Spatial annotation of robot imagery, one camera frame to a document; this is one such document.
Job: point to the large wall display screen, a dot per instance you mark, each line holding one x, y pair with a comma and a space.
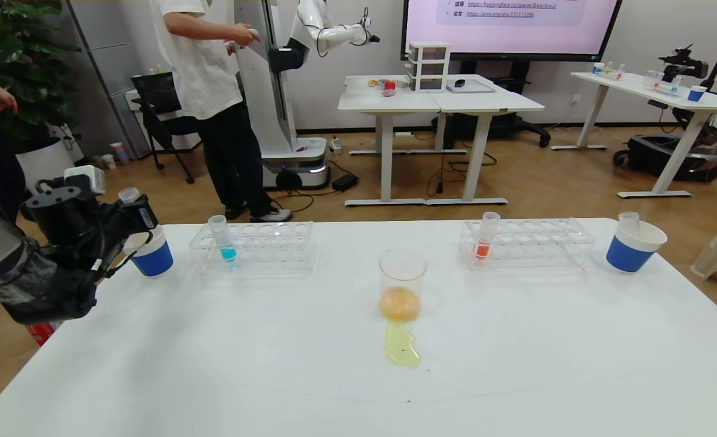
516, 36

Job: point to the grey metal cabinet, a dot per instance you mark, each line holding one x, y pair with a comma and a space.
100, 60

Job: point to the white plant pot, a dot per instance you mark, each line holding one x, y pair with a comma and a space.
55, 164

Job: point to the white power strip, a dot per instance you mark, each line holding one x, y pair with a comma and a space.
335, 144

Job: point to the small blue paper cup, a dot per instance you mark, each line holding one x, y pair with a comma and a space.
696, 94

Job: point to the white humanoid robot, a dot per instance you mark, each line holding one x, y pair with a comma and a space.
273, 109

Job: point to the long white desk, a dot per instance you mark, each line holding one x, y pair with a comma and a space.
637, 85

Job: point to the small pink bottle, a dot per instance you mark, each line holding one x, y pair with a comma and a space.
120, 153

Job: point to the yellow pigment test tube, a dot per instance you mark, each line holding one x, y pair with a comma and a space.
628, 218

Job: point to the clear glass beaker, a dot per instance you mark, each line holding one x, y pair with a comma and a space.
401, 303

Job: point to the blue pigment test tube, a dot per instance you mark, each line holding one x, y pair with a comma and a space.
228, 252

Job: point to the yellow liquid puddle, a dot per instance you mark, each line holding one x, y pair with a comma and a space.
402, 352

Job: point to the small white cup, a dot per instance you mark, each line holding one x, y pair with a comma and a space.
108, 161

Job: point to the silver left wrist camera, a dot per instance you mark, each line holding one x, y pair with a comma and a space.
85, 179

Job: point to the red pigment test tube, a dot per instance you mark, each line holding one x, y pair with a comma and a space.
129, 194
483, 249

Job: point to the blue white paper cup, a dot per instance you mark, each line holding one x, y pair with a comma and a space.
152, 258
628, 258

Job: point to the white drawer organizer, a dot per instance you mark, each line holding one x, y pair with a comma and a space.
429, 67

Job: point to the red toy fruit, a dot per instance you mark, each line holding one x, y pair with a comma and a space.
389, 88

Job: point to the black wheeled robot base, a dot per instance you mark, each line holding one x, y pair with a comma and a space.
649, 155

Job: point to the black wheeled screen stand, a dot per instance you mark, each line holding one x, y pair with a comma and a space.
510, 124

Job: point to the person in white shirt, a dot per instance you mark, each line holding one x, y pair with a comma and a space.
201, 67

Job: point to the red gift bag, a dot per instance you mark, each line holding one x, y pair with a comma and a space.
42, 332

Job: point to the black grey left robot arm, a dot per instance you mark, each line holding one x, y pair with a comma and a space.
31, 285

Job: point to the black power adapter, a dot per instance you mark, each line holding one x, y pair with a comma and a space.
344, 182

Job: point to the clear rack with small tubes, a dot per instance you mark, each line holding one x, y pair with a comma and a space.
607, 73
662, 85

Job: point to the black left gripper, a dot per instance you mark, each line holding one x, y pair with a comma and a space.
144, 216

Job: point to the grey tablet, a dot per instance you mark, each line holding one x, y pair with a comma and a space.
474, 88

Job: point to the clear acrylic test tube rack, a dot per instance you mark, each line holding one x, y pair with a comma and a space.
540, 243
261, 246

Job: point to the green leafy plant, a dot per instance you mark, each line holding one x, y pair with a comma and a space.
6, 48

